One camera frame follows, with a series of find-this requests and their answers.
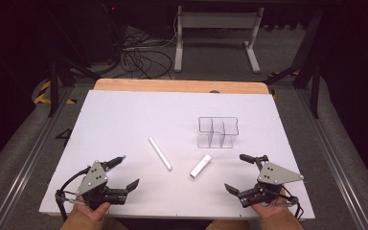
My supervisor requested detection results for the hand-held gripper black cable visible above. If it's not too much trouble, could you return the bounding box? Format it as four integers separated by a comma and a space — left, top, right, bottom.
55, 166, 92, 223
281, 185, 304, 221

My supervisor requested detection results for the person's right leg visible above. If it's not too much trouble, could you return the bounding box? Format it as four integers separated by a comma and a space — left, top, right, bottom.
205, 219, 252, 230

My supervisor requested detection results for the long thin white pen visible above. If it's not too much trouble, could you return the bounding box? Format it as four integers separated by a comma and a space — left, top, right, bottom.
148, 136, 173, 172

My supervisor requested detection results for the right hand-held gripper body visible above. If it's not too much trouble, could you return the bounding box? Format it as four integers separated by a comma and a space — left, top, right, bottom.
239, 161, 305, 209

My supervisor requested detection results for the short thick white marker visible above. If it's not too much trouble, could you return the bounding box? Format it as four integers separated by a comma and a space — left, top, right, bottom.
189, 153, 213, 179

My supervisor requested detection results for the yellow black hazard tape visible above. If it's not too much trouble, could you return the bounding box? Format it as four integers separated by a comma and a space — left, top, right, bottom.
33, 80, 78, 105

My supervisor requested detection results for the black metal stand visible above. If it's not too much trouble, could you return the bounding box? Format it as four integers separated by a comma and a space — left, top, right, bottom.
43, 47, 102, 119
264, 9, 325, 120

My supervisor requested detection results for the dark cabinet with red light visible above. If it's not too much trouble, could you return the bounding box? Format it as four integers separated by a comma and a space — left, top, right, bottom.
76, 0, 128, 66

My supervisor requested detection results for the white metal stand frame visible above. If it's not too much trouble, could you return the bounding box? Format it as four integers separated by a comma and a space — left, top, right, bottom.
173, 5, 265, 75

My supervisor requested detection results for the person's leg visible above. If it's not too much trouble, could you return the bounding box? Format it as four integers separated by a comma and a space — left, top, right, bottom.
205, 219, 252, 230
100, 217, 130, 230

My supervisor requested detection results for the person's left hand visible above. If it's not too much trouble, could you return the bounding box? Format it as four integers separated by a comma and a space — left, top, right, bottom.
72, 201, 112, 222

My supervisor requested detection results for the tangle of black floor cables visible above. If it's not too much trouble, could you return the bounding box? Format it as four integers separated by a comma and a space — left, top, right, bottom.
120, 30, 174, 81

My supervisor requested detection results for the right hand-held gripper black cable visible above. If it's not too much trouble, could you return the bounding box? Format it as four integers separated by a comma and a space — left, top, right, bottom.
281, 185, 304, 221

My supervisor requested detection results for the person's left leg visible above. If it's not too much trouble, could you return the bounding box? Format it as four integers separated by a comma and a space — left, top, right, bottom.
100, 217, 130, 230

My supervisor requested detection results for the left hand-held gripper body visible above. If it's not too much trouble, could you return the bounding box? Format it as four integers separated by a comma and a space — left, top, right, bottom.
75, 160, 128, 211

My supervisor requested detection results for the clear acrylic divided organizer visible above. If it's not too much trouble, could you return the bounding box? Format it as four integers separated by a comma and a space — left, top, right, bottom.
196, 116, 240, 150

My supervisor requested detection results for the person's right hand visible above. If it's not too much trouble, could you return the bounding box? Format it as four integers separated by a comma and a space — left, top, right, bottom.
251, 188, 287, 219

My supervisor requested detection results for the left hand-held gripper black cable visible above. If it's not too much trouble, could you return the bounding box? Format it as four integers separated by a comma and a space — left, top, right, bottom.
55, 166, 92, 223

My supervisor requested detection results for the aluminium floor rail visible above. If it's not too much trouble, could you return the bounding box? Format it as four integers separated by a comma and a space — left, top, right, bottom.
295, 86, 368, 230
0, 86, 75, 230

